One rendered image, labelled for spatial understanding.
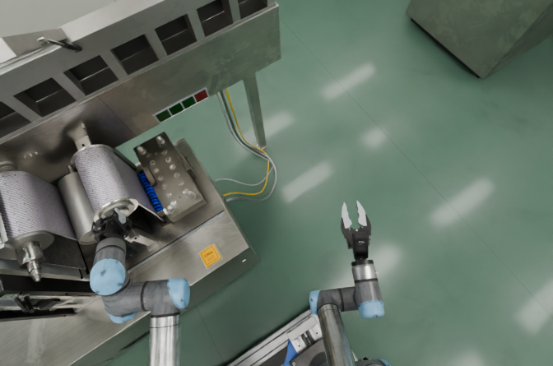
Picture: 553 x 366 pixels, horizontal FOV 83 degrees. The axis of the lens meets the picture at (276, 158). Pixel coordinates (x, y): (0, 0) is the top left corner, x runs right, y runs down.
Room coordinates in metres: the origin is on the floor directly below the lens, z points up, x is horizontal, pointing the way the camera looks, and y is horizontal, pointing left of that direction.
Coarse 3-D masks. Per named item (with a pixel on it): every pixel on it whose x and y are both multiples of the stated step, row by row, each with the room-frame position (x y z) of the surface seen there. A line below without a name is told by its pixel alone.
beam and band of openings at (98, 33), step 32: (128, 0) 0.87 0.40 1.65; (160, 0) 0.85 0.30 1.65; (192, 0) 0.89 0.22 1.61; (224, 0) 0.99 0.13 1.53; (256, 0) 1.06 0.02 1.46; (64, 32) 0.76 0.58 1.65; (96, 32) 0.75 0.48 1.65; (128, 32) 0.79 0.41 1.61; (160, 32) 0.90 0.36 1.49; (192, 32) 0.91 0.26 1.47; (32, 64) 0.66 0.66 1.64; (64, 64) 0.69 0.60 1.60; (96, 64) 0.79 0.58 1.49; (128, 64) 0.80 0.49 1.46; (0, 96) 0.60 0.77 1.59; (32, 96) 0.68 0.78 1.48; (64, 96) 0.69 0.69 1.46; (0, 128) 0.59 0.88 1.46
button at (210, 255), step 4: (212, 244) 0.24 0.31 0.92; (208, 248) 0.23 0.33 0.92; (212, 248) 0.23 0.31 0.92; (200, 252) 0.21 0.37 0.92; (204, 252) 0.21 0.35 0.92; (208, 252) 0.21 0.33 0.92; (212, 252) 0.21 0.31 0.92; (216, 252) 0.21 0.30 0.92; (204, 256) 0.20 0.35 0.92; (208, 256) 0.20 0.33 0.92; (212, 256) 0.19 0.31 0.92; (216, 256) 0.19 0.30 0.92; (220, 256) 0.19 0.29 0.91; (204, 260) 0.18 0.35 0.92; (208, 260) 0.18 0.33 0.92; (212, 260) 0.18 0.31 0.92; (216, 260) 0.18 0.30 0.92; (208, 264) 0.16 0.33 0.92
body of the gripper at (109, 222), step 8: (112, 216) 0.28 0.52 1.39; (96, 224) 0.25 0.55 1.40; (104, 224) 0.25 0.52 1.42; (112, 224) 0.25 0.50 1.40; (120, 224) 0.25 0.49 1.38; (96, 232) 0.23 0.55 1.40; (104, 232) 0.21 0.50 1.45; (112, 232) 0.22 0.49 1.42; (120, 232) 0.23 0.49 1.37; (128, 232) 0.23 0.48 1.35; (96, 240) 0.19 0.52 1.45
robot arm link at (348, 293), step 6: (342, 288) 0.02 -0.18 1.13; (348, 288) 0.01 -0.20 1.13; (354, 288) 0.01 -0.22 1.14; (342, 294) 0.00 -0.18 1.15; (348, 294) -0.01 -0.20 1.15; (354, 294) -0.01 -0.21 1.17; (348, 300) -0.02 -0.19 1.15; (354, 300) -0.03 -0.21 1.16; (348, 306) -0.04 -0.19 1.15; (354, 306) -0.04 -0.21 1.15
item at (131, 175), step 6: (120, 162) 0.56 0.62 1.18; (126, 168) 0.55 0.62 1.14; (126, 174) 0.50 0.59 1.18; (132, 174) 0.54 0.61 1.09; (132, 180) 0.50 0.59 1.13; (138, 180) 0.53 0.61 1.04; (132, 186) 0.46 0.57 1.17; (138, 186) 0.48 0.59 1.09; (138, 192) 0.44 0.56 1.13; (144, 192) 0.47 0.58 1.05; (138, 198) 0.40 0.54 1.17; (144, 198) 0.43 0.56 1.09; (138, 204) 0.37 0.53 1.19; (144, 204) 0.39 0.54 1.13; (150, 204) 0.41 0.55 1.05; (150, 210) 0.38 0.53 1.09
